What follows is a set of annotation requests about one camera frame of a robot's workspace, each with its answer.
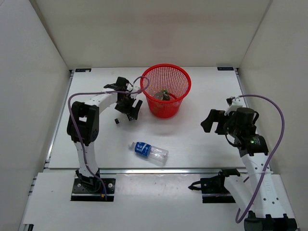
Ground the table corner label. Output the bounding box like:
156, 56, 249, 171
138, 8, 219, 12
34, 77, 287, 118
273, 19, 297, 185
75, 68, 91, 73
217, 66, 234, 71

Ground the right table corner label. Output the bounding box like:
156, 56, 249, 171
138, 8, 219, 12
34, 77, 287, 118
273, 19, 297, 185
217, 66, 234, 71

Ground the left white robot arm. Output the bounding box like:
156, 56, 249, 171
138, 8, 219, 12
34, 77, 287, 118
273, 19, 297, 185
67, 77, 148, 195

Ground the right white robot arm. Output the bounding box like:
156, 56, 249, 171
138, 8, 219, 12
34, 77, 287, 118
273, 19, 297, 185
201, 107, 297, 231

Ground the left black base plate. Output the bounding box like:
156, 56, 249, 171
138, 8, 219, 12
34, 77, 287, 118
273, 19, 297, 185
71, 174, 116, 202

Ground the left table corner label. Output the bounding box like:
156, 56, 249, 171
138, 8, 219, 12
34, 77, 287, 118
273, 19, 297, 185
75, 68, 91, 73

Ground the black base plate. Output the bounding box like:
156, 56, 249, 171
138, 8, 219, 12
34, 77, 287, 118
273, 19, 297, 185
188, 169, 235, 204
71, 174, 116, 202

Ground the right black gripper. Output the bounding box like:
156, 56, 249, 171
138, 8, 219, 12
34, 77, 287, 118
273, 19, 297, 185
202, 109, 241, 137

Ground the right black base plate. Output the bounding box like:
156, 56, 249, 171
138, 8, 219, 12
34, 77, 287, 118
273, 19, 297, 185
188, 169, 235, 204

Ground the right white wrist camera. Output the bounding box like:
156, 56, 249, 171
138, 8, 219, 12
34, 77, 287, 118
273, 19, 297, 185
225, 96, 243, 116

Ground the clear bottle blue label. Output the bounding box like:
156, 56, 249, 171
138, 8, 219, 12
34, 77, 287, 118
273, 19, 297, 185
129, 142, 168, 166

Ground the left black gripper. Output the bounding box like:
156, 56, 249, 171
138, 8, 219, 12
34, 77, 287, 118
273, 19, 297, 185
115, 93, 142, 119

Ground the clear bottle green label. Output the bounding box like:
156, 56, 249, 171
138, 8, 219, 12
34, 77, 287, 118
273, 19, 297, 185
148, 90, 164, 100

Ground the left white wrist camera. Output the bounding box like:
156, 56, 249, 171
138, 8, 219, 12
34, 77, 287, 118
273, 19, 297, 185
129, 85, 141, 100

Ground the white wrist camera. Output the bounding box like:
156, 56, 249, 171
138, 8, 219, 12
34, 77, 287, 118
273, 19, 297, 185
225, 96, 243, 116
129, 85, 141, 100

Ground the green plastic bottle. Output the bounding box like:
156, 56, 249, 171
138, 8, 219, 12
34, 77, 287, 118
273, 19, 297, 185
161, 90, 170, 101

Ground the red mesh plastic bin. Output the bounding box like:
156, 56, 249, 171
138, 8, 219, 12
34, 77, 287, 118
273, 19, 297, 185
140, 64, 192, 119

